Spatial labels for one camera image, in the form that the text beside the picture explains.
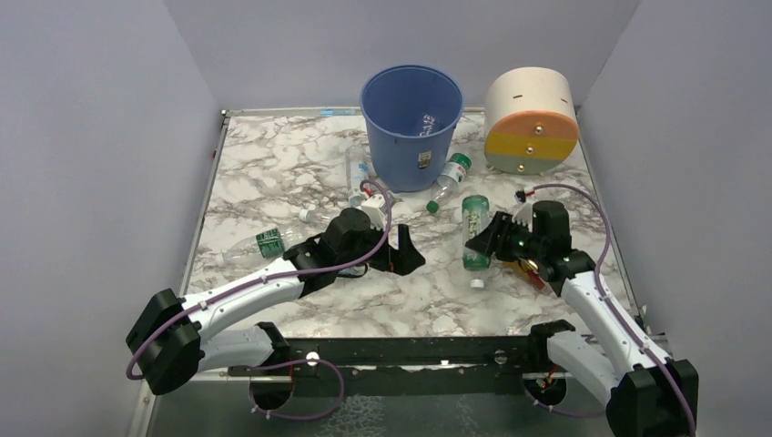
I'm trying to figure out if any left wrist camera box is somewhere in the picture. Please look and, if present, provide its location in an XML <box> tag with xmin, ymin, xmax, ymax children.
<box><xmin>359</xmin><ymin>194</ymin><xmax>386</xmax><ymax>230</ymax></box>

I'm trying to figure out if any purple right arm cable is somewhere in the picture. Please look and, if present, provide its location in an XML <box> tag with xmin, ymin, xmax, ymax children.
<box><xmin>522</xmin><ymin>183</ymin><xmax>697</xmax><ymax>437</ymax></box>

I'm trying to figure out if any black aluminium mounting rail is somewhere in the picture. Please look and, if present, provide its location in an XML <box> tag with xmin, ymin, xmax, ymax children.
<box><xmin>143</xmin><ymin>335</ymin><xmax>676</xmax><ymax>412</ymax></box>

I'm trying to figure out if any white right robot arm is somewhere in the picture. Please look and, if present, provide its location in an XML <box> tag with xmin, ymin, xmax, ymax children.
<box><xmin>464</xmin><ymin>200</ymin><xmax>699</xmax><ymax>436</ymax></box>

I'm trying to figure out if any clear bottle white green label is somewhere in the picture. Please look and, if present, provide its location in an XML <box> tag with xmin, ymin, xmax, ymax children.
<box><xmin>426</xmin><ymin>152</ymin><xmax>472</xmax><ymax>213</ymax></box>

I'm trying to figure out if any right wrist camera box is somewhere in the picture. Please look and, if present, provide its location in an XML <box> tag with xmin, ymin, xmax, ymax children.
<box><xmin>514</xmin><ymin>189</ymin><xmax>534</xmax><ymax>228</ymax></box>

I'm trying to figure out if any clear bottle white cap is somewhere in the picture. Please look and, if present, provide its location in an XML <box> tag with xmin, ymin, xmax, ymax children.
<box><xmin>299</xmin><ymin>208</ymin><xmax>339</xmax><ymax>229</ymax></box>

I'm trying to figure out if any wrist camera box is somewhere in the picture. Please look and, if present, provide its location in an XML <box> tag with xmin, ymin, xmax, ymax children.
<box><xmin>359</xmin><ymin>194</ymin><xmax>386</xmax><ymax>230</ymax></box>
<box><xmin>514</xmin><ymin>189</ymin><xmax>534</xmax><ymax>228</ymax></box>

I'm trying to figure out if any clear bottle dark green label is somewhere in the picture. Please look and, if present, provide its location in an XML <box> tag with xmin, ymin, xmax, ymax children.
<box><xmin>216</xmin><ymin>227</ymin><xmax>307</xmax><ymax>269</ymax></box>

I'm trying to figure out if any round pastel drawer cabinet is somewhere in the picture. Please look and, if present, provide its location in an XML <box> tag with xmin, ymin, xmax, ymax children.
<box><xmin>483</xmin><ymin>66</ymin><xmax>579</xmax><ymax>175</ymax></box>

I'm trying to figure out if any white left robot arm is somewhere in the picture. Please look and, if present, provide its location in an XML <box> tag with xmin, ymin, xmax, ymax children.
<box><xmin>126</xmin><ymin>208</ymin><xmax>425</xmax><ymax>395</ymax></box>

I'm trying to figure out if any gold red snack packet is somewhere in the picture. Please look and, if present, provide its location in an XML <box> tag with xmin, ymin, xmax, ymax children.
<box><xmin>504</xmin><ymin>259</ymin><xmax>552</xmax><ymax>294</ymax></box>

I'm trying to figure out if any upright-lying bottle blue white label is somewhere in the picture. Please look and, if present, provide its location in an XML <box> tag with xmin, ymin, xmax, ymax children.
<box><xmin>345</xmin><ymin>146</ymin><xmax>369</xmax><ymax>208</ymax></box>

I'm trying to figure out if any green floral label bottle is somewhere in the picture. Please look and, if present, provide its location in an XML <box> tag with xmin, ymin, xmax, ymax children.
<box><xmin>461</xmin><ymin>195</ymin><xmax>491</xmax><ymax>290</ymax></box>

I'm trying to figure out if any blue plastic bin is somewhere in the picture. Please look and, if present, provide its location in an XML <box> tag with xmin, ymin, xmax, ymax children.
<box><xmin>360</xmin><ymin>65</ymin><xmax>464</xmax><ymax>192</ymax></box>

